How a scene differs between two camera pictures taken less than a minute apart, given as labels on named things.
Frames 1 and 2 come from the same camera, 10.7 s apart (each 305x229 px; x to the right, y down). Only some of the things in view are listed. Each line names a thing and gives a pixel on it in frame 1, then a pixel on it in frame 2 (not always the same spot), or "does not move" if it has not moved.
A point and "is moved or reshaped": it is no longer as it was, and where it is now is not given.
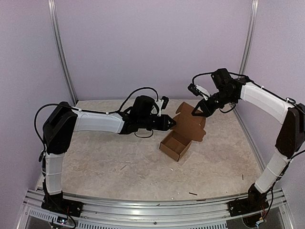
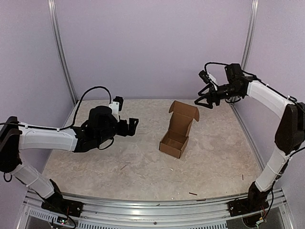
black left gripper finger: [171, 126] -> [131, 126]
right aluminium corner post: [253, 11] does not move
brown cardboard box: [188, 127] is moved or reshaped
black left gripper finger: [172, 121] -> [133, 123]
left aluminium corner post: [56, 31] does not move
